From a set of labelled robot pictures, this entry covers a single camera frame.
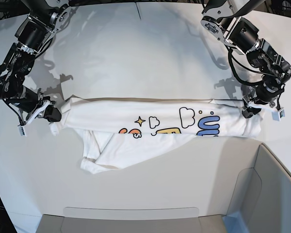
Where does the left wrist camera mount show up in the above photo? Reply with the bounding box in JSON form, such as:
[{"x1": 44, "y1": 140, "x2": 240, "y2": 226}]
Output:
[{"x1": 242, "y1": 86, "x2": 285, "y2": 121}]

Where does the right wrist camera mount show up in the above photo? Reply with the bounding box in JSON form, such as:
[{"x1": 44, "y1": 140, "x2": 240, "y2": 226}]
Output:
[{"x1": 17, "y1": 100, "x2": 56, "y2": 136}]

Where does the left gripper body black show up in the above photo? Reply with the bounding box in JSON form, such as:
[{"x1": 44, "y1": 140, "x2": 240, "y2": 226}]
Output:
[{"x1": 247, "y1": 84, "x2": 285, "y2": 109}]

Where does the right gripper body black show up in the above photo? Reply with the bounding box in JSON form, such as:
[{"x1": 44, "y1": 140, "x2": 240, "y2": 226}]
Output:
[{"x1": 13, "y1": 86, "x2": 50, "y2": 113}]

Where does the beige cardboard box right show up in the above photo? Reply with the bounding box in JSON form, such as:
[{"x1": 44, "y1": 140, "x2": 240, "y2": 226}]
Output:
[{"x1": 223, "y1": 144, "x2": 291, "y2": 233}]

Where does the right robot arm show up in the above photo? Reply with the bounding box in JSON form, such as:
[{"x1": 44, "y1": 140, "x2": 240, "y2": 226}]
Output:
[{"x1": 0, "y1": 0, "x2": 70, "y2": 126}]

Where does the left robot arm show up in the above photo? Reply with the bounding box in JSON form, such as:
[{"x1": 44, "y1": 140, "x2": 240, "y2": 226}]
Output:
[{"x1": 201, "y1": 0, "x2": 291, "y2": 121}]

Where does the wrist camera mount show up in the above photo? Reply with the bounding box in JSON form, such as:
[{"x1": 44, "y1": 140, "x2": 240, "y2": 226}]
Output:
[
  {"x1": 17, "y1": 100, "x2": 56, "y2": 136},
  {"x1": 242, "y1": 86, "x2": 285, "y2": 121}
]

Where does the white t-shirt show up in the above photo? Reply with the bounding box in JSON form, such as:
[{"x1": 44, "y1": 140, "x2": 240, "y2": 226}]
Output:
[{"x1": 50, "y1": 98, "x2": 264, "y2": 174}]

